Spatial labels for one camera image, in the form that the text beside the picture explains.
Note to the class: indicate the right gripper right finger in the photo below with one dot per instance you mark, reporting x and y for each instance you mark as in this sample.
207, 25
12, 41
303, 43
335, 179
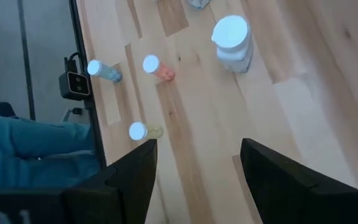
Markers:
284, 193

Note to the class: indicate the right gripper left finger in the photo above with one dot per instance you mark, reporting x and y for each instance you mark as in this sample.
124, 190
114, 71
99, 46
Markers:
129, 186

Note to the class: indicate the blue pill vial white cap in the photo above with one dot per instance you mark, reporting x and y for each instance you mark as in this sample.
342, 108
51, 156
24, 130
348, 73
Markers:
104, 71

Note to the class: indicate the white medicine bottle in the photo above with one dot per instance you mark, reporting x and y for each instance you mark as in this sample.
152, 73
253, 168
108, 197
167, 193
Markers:
233, 43

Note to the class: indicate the yellow pill vial white cap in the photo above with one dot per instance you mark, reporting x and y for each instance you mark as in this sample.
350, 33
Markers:
143, 130

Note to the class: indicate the person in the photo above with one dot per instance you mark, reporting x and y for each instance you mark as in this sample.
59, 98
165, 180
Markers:
26, 149

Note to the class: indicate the orange pill vial white cap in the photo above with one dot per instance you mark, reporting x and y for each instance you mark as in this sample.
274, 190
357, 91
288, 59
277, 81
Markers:
158, 68

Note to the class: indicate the black metal table frame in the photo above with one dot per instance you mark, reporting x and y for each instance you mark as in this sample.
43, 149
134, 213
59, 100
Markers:
85, 81

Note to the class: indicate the black table-level camera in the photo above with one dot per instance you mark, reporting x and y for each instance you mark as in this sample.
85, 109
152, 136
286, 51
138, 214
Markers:
75, 84

